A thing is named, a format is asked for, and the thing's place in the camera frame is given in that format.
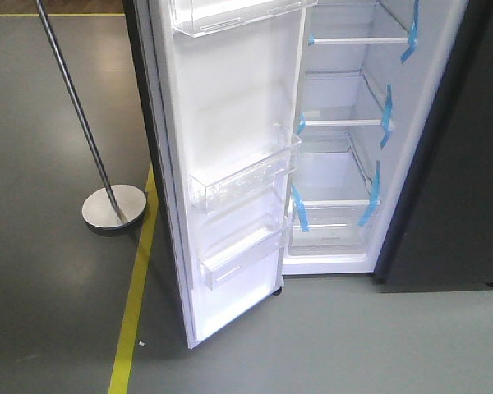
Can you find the white open fridge door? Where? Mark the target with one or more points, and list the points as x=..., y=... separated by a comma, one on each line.
x=211, y=106

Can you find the upper glass fridge shelf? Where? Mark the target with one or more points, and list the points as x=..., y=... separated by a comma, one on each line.
x=355, y=22

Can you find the lower glass fridge shelf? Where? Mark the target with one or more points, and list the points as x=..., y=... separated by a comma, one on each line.
x=332, y=172

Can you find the clear lower door bin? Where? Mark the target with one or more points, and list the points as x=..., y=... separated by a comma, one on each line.
x=234, y=256

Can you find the glass fridge shelf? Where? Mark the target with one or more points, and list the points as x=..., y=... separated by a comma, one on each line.
x=332, y=172
x=355, y=22
x=339, y=99

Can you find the clear crisper drawer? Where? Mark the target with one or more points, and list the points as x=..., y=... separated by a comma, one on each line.
x=330, y=229

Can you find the dark grey fridge body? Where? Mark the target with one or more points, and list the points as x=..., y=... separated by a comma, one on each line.
x=432, y=190

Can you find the clear middle door bin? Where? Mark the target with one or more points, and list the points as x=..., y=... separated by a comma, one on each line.
x=210, y=196

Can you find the middle glass fridge shelf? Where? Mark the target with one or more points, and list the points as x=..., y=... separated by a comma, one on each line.
x=339, y=99

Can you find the clear door bin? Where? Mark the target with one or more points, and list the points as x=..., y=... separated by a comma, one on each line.
x=210, y=196
x=234, y=256
x=197, y=18

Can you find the silver stanchion post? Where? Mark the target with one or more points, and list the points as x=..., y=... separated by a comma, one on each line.
x=112, y=206

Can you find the clear upper door bin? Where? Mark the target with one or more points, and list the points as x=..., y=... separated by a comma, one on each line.
x=197, y=18

